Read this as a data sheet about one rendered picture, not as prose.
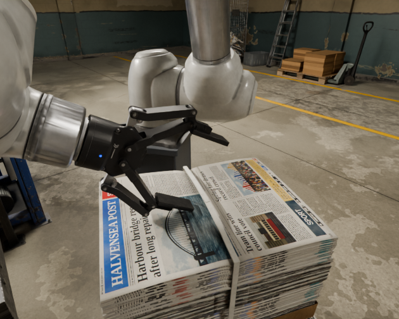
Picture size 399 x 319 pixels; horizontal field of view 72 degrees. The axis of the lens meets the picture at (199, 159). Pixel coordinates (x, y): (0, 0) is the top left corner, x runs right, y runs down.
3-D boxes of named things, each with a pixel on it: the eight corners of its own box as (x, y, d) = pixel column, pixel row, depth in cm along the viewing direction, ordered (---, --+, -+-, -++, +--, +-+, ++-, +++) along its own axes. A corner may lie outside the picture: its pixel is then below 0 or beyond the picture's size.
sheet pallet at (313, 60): (343, 79, 616) (350, 52, 589) (323, 84, 571) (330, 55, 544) (297, 70, 699) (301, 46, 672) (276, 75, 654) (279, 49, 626)
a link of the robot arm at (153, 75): (144, 109, 101) (138, 45, 91) (192, 114, 97) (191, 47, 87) (122, 125, 88) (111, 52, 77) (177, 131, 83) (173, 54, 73)
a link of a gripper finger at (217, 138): (185, 126, 45) (187, 123, 45) (220, 139, 48) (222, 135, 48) (191, 133, 42) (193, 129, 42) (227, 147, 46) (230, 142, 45)
